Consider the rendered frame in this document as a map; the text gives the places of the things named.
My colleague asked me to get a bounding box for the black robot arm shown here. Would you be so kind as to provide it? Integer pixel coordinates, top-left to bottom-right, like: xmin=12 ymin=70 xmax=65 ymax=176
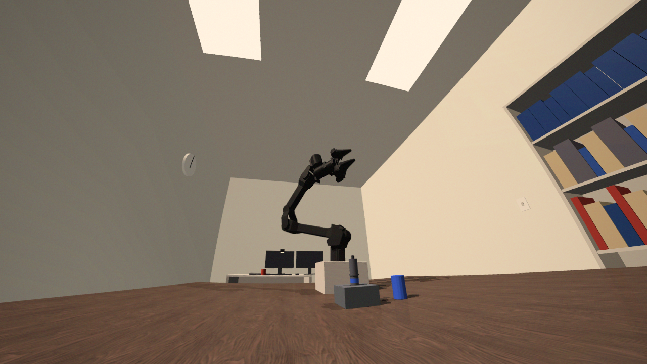
xmin=281 ymin=154 xmax=351 ymax=262

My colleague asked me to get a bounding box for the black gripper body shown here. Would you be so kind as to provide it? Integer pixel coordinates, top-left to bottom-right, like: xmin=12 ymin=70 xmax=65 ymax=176
xmin=322 ymin=148 xmax=345 ymax=179

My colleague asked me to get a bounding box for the dark grey marker with blue band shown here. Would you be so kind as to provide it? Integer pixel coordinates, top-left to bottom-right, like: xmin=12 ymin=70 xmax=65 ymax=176
xmin=349 ymin=255 xmax=359 ymax=286

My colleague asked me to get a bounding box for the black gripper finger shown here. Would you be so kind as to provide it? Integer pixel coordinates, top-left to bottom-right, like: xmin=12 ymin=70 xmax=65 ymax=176
xmin=339 ymin=159 xmax=355 ymax=175
xmin=335 ymin=149 xmax=352 ymax=160

